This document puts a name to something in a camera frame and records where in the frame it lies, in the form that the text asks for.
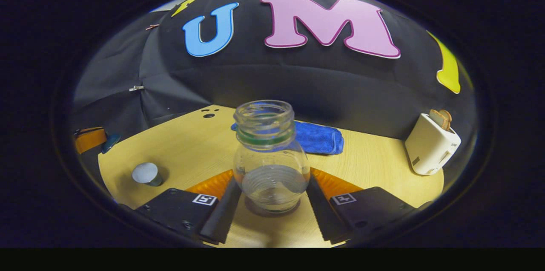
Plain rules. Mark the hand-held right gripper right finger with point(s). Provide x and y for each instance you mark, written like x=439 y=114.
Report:
x=324 y=215

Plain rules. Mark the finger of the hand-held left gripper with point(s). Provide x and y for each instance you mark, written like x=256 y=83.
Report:
x=90 y=139

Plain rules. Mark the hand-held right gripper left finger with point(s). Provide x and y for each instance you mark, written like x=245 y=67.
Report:
x=221 y=215

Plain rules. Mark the teal teacup lid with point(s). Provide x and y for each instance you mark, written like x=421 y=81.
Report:
x=110 y=142

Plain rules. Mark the clear plastic water bottle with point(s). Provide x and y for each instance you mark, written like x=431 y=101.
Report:
x=270 y=156

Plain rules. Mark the white cloth clip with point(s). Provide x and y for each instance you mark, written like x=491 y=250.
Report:
x=136 y=88

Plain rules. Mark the blue folded towel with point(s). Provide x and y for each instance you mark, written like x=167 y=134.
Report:
x=319 y=138

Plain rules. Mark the white toaster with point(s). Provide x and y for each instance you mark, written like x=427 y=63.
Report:
x=430 y=147

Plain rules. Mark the red cloth clip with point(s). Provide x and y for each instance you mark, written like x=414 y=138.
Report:
x=152 y=27

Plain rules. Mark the brown bread slice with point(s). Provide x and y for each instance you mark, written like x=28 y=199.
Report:
x=440 y=118

